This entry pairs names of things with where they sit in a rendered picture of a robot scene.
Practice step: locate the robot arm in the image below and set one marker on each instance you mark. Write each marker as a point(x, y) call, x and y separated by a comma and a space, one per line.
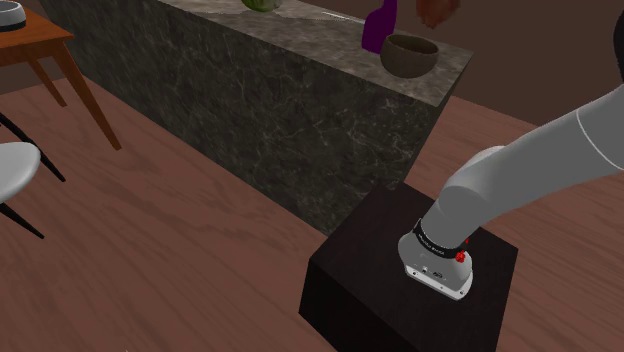
point(516, 170)

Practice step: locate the dark marble counter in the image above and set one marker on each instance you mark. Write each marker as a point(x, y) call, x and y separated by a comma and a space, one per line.
point(273, 122)

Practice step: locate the purple bottle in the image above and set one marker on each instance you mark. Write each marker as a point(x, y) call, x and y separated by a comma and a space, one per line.
point(378, 29)

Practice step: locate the brown bowl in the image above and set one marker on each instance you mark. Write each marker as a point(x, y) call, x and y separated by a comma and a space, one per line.
point(408, 56)

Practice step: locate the reddish brown object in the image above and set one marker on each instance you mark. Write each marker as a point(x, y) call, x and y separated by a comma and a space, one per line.
point(435, 10)

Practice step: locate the white chair with black legs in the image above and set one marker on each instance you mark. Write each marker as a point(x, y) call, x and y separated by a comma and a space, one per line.
point(14, 168)

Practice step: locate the dark robot stand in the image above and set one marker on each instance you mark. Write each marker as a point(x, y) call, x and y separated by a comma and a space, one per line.
point(360, 292)

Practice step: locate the grey bowl with dark band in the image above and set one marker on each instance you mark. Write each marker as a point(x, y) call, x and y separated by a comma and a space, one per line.
point(10, 15)

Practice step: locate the green round object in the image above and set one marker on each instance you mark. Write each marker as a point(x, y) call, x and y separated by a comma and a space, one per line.
point(261, 4)

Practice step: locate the brown wooden table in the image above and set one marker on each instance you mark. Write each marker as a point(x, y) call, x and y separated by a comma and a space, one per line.
point(34, 44)

